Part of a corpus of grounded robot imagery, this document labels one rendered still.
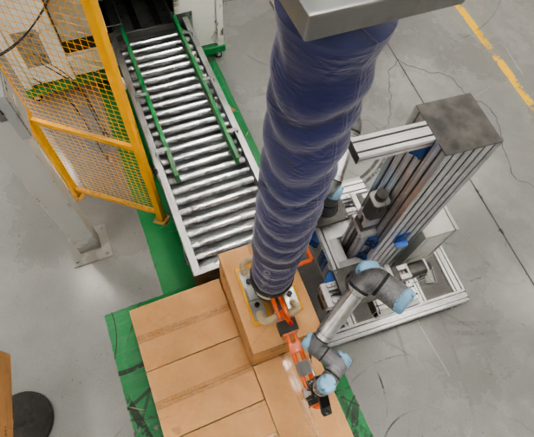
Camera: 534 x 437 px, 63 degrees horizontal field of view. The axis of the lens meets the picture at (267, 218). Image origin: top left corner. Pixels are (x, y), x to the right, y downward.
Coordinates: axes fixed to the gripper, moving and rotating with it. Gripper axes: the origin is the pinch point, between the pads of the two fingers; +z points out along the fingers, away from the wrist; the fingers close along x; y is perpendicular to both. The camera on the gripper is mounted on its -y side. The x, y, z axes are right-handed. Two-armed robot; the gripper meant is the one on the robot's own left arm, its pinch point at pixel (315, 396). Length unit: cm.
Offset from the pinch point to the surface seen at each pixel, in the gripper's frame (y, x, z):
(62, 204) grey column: 163, 102, 31
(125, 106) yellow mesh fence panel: 169, 46, -36
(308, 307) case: 43.7, -16.8, 12.8
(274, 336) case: 35.1, 6.6, 12.8
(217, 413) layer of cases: 13, 47, 53
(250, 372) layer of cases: 27, 21, 53
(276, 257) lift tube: 50, 7, -65
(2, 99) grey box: 157, 94, -69
